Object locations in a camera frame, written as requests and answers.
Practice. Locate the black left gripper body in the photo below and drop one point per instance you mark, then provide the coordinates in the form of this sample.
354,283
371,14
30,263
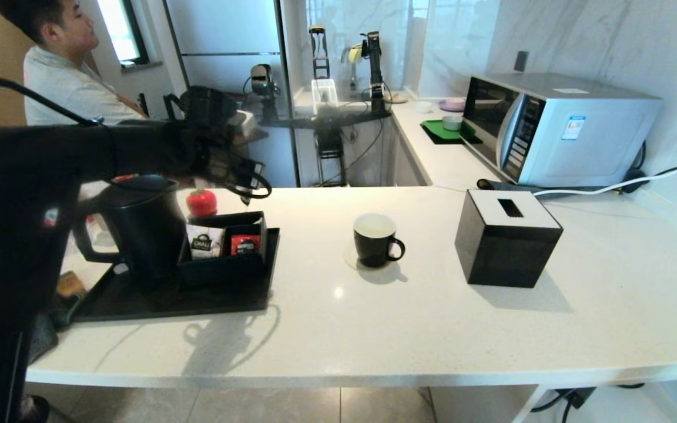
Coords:
209,141

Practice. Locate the black electric kettle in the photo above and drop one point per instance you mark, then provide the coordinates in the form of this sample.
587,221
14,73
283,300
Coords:
144,235

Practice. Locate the black jointed control arm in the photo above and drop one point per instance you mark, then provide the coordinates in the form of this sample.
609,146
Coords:
169,106

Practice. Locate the black jointed arm white joint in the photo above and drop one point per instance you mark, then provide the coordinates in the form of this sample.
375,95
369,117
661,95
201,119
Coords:
375,64

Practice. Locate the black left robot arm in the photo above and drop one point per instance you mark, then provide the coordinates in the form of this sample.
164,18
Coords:
21,205

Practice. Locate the white tea bag packet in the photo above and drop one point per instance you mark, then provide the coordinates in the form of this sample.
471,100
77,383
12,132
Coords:
204,242

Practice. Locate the red tomato shaped container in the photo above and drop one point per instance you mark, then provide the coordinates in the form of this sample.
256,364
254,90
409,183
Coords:
201,202

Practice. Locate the silver refrigerator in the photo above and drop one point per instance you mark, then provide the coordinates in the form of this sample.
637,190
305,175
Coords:
227,35

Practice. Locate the red drink packet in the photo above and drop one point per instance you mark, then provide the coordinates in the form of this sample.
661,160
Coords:
245,245

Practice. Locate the black platform stand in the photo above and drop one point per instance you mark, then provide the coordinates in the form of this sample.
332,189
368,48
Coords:
329,147

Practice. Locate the white plastic basket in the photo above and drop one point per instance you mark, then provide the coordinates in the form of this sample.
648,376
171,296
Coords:
325,97

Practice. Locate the black organizer box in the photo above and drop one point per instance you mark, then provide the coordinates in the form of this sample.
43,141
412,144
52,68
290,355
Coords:
221,273

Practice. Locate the black framed window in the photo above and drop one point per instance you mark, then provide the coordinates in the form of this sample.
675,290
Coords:
118,29

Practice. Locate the small white tag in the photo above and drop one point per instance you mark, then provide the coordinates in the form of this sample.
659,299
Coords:
120,268

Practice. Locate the chrome faucet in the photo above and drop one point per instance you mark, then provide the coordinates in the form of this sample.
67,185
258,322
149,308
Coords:
353,76

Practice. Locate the man in grey shirt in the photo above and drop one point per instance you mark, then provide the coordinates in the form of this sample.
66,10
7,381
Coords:
62,82

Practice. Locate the black serving tray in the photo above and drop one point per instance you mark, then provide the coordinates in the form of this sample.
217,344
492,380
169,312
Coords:
209,302

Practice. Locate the round translucent coaster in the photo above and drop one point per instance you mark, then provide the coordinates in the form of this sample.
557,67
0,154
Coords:
348,257

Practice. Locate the black mug white inside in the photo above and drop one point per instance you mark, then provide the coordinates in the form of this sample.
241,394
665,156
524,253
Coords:
374,249

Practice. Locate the small wooden block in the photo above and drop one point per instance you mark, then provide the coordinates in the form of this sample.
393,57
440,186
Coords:
71,286

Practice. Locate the small white bowl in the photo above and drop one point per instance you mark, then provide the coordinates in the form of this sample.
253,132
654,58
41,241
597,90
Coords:
424,107

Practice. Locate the green tray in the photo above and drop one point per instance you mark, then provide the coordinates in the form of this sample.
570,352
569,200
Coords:
438,132

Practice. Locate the small pale bowl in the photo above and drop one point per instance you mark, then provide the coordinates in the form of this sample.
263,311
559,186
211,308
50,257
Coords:
452,123

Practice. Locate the purple plate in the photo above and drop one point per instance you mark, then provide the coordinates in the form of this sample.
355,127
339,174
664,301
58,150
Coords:
453,104

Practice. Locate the grey cloth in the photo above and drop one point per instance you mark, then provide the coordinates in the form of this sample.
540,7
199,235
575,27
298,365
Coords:
44,341

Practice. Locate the black tissue box white top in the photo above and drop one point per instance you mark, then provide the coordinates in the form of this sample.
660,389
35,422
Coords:
509,252

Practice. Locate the black waste bin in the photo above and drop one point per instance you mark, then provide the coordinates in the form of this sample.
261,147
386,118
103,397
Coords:
36,411

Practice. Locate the silver microwave oven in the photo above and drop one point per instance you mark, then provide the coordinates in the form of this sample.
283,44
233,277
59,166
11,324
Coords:
585,135

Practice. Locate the black camera on stand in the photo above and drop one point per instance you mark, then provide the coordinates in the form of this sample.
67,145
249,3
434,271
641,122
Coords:
262,79

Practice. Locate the dark wall socket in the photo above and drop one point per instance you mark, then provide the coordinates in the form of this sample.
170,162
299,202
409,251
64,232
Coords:
521,61

